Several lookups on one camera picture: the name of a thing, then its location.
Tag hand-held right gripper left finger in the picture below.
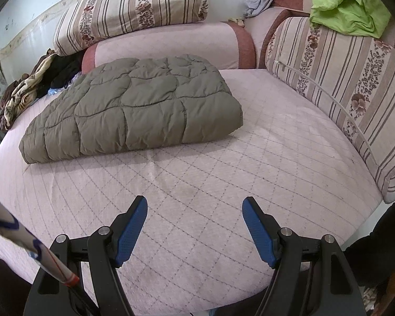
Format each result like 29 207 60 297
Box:
23 195 149 316

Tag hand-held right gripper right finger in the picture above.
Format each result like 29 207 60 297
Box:
242 196 364 316

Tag grey-green quilted blanket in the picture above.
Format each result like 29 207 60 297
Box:
19 54 244 165

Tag dark clothes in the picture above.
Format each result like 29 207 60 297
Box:
48 53 85 91

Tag pink quilted sofa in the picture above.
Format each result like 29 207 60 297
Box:
0 0 395 316

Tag person's dark clothing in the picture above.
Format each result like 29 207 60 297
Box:
0 254 33 316
344 196 395 289

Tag clear bluish plastic bag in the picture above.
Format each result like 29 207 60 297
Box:
47 72 83 97

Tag striped floral cushion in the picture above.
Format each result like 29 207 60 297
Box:
53 0 209 56
265 16 395 205

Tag brown beige patterned blanket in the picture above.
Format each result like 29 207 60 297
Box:
0 49 58 131

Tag light blue cloth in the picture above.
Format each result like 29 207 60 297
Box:
244 0 279 18

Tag green cloth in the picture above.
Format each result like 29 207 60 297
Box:
309 0 392 38

